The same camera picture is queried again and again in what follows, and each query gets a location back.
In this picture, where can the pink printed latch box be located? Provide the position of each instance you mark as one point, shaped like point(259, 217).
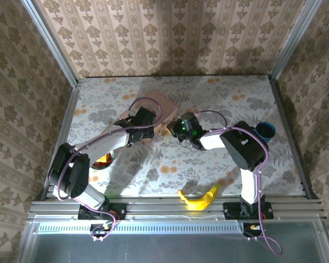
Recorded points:
point(167, 105)

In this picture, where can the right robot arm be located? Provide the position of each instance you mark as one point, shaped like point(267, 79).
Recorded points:
point(244, 148)

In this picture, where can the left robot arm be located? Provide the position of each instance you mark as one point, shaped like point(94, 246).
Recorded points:
point(71, 175)

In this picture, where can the floral table cover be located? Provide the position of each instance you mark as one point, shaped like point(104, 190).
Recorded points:
point(181, 170)

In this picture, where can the yellow banana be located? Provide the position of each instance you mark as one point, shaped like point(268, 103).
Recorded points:
point(200, 201)

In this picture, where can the blue cup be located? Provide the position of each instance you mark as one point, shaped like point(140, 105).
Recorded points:
point(266, 131)

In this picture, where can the grey metal panel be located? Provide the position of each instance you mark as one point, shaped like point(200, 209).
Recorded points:
point(167, 249)

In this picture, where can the aluminium side rail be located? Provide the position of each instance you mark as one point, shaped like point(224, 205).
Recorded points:
point(67, 120)
point(288, 109)

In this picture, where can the aluminium front rail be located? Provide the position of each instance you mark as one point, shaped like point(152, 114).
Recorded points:
point(159, 209)

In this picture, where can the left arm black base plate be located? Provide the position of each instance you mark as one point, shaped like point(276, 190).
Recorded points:
point(118, 212)

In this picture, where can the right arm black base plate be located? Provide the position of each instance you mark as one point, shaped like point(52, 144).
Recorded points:
point(231, 211)

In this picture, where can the aluminium corner post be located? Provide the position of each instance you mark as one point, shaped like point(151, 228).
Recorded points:
point(52, 43)
point(293, 41)

